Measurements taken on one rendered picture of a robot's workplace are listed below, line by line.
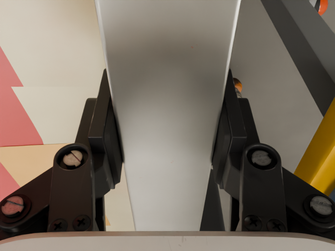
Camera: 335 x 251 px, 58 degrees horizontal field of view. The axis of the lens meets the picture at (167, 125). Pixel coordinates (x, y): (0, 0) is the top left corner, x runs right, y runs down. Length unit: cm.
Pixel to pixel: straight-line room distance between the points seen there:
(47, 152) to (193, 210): 9
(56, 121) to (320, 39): 33
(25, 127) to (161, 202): 8
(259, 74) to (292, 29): 101
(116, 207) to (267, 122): 149
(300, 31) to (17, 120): 34
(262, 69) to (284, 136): 51
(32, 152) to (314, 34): 34
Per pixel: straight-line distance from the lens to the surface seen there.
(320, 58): 38
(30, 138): 18
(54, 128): 17
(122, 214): 25
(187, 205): 16
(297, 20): 44
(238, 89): 132
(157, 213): 17
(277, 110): 164
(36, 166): 20
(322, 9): 53
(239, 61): 138
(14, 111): 17
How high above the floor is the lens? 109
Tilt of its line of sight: 43 degrees down
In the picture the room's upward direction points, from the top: 178 degrees clockwise
